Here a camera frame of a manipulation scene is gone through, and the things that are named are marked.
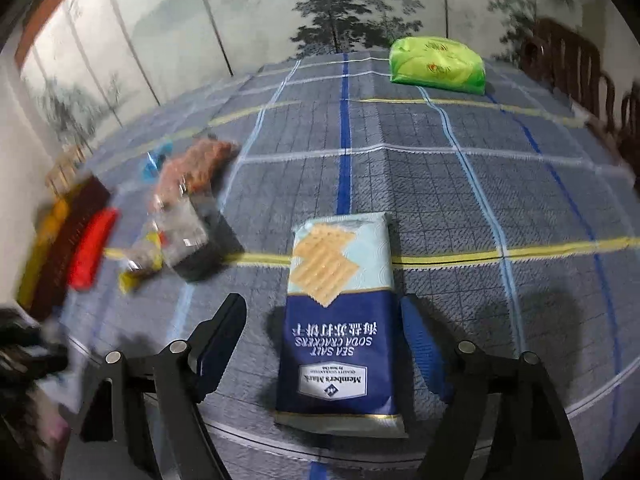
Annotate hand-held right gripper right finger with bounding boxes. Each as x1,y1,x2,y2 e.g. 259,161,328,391
400,294,584,480

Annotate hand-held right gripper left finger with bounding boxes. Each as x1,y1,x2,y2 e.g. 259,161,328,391
60,292,248,480

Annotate blue cracker packet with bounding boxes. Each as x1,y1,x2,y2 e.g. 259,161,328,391
274,211,408,439

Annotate clear yellow brownie packet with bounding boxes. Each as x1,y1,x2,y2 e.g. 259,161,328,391
118,200,208,295

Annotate gold tin box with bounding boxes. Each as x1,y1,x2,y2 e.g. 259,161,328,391
16,175,112,323

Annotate small blue snack packet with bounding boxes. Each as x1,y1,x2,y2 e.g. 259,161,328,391
141,142,173,180

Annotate blue plaid tablecloth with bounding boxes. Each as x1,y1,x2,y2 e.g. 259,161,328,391
30,50,640,480

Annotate person's dark printed clothing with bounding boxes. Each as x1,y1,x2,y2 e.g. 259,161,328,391
0,305,76,480

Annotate reddish brown snack packet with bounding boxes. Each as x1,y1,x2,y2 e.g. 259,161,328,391
152,138,241,211

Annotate light wooden chair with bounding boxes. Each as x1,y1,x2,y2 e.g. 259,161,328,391
45,145,93,196

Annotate green snack packet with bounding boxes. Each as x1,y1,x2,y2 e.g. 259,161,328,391
389,36,487,96

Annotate dark carved wooden chair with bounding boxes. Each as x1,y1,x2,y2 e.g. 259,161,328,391
585,80,640,186
520,17,616,126

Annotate painted folding screen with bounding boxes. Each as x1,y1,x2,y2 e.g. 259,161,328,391
20,0,616,156

